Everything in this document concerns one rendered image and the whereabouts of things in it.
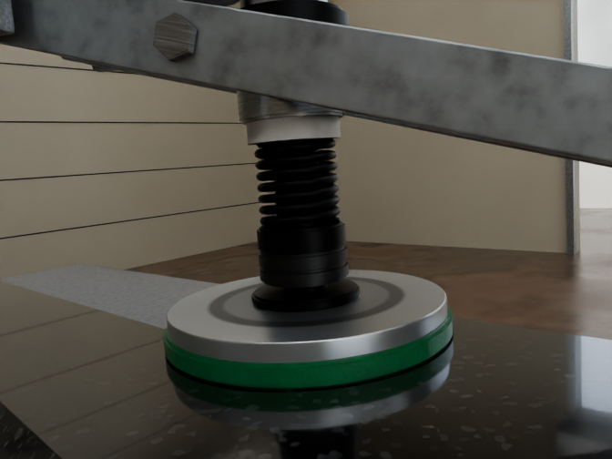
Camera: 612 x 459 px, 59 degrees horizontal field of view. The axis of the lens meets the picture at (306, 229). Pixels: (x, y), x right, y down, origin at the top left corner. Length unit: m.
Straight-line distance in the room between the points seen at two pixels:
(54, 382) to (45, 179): 5.18
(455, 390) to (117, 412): 0.19
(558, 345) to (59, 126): 5.42
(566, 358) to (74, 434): 0.29
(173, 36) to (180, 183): 5.90
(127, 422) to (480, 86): 0.27
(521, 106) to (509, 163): 5.07
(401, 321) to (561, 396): 0.10
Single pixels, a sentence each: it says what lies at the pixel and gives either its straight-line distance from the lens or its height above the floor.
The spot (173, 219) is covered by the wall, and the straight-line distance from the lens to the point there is 6.21.
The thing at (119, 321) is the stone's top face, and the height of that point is 0.82.
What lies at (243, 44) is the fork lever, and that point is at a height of 1.03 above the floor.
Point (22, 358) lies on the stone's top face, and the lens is 0.48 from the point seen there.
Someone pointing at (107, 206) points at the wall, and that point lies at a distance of 5.80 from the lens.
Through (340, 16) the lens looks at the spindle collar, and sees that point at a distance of 0.40.
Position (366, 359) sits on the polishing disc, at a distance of 0.34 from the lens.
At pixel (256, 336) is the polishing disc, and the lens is 0.34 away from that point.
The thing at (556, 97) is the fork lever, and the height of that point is 0.98.
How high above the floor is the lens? 0.95
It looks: 7 degrees down
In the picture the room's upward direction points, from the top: 4 degrees counter-clockwise
